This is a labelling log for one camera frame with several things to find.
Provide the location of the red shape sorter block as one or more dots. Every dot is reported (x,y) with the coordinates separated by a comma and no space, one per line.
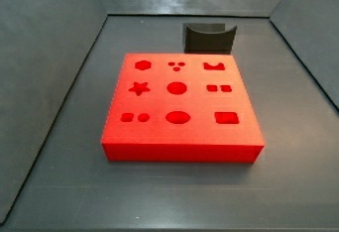
(180,110)

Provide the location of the dark curved holder block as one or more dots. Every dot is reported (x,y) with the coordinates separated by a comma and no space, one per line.
(208,38)

